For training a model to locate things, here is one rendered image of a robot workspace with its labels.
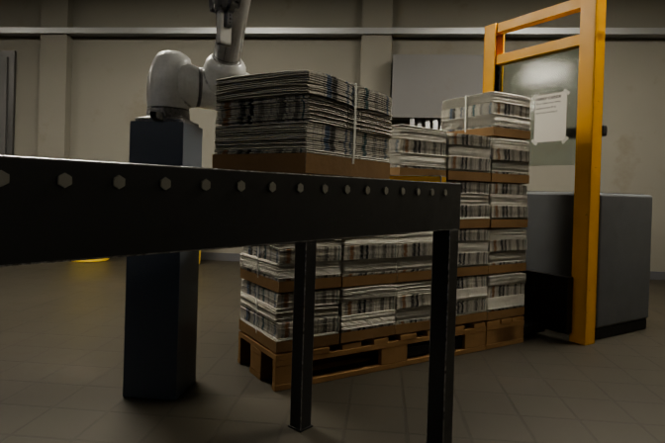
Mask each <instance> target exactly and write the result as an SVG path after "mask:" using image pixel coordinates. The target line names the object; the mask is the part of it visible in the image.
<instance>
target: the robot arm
mask: <svg viewBox="0 0 665 443"><path fill-rule="evenodd" d="M250 2H251V0H209V8H210V12H213V13H216V16H217V17H216V28H217V34H216V41H215V48H214V53H212V54H211V55H210V56H208V57H207V59H206V62H205V64H204V66H203V67H197V66H195V65H193V64H191V59H190V58H189V57H188V56H187V55H186V54H184V53H182V52H180V51H177V50H163V51H160V52H159V53H158V54H157V55H156V56H155V58H154V60H153V62H152V64H151V66H150V69H149V72H148V76H147V82H146V102H147V109H146V117H139V118H136V121H139V122H184V123H187V124H189V125H192V126H195V127H198V128H199V125H198V124H196V123H193V122H191V121H190V112H189V111H190V108H203V109H209V110H217V109H215V108H216V104H219V103H217V101H216V97H217V96H216V94H218V93H216V91H217V87H218V86H216V84H217V79H222V78H227V77H233V76H241V75H249V73H247V72H246V67H245V65H244V63H243V61H242V60H241V58H240V56H241V50H242V45H243V39H244V33H245V28H246V22H247V17H248V11H249V6H250Z"/></svg>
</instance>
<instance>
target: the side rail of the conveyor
mask: <svg viewBox="0 0 665 443"><path fill-rule="evenodd" d="M460 198H461V184H458V183H442V182H427V181H411V180H395V179H379V178H363V177H347V176H331V175H316V174H300V173H284V172H268V171H251V170H235V169H220V168H204V167H188V166H172V165H156V164H140V163H125V162H109V161H93V160H77V159H61V158H45V157H29V156H13V155H0V267H7V266H19V265H31V264H43V263H54V262H67V261H79V260H91V259H103V258H115V257H127V256H139V255H150V254H162V253H174V252H187V251H199V250H211V249H223V248H235V247H247V246H258V245H270V244H282V243H294V242H307V241H319V240H331V239H343V238H355V237H366V236H378V235H390V234H402V233H414V232H427V231H439V230H451V229H460Z"/></svg>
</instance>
